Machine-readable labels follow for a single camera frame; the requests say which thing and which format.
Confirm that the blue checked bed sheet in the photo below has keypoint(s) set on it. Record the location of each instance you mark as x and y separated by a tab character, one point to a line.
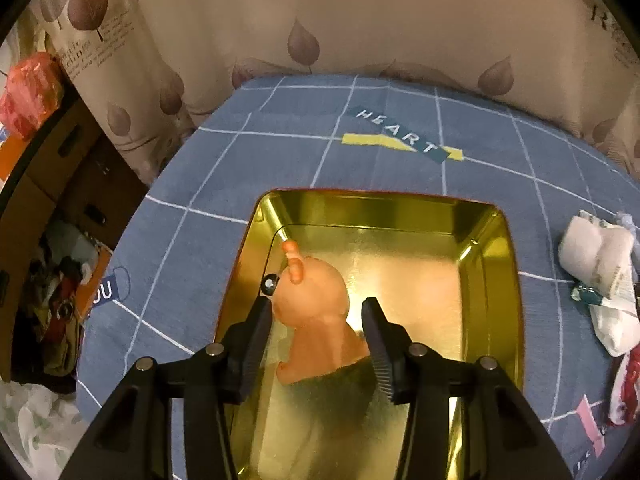
174	259

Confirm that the orange box on cabinet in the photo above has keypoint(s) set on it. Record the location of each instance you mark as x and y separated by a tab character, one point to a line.
11	151

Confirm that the wet wipes pack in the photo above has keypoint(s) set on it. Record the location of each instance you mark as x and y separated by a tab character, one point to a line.
588	295

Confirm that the orange rubber pig toy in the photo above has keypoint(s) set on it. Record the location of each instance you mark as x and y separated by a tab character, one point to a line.
311	299

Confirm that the white green patterned bag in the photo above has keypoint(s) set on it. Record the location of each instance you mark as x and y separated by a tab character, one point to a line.
42	428

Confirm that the dark wooden cabinet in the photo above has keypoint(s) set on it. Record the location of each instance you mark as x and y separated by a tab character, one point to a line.
69	170

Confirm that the red white ruffled garment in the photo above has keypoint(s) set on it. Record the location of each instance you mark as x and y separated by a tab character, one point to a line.
624	403

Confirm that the red plastic bag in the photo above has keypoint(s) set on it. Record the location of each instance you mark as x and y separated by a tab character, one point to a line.
34	90

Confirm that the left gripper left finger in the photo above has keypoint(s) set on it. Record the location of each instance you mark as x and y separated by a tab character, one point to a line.
130	437

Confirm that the white socks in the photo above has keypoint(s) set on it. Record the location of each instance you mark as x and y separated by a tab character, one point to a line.
618	331

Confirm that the beige leaf print curtain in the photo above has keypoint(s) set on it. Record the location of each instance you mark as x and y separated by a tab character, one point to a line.
151	71

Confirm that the small white printed sock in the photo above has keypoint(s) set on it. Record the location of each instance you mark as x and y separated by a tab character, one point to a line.
598	254

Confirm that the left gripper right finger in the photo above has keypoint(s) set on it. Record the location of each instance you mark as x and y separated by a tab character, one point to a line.
502	436

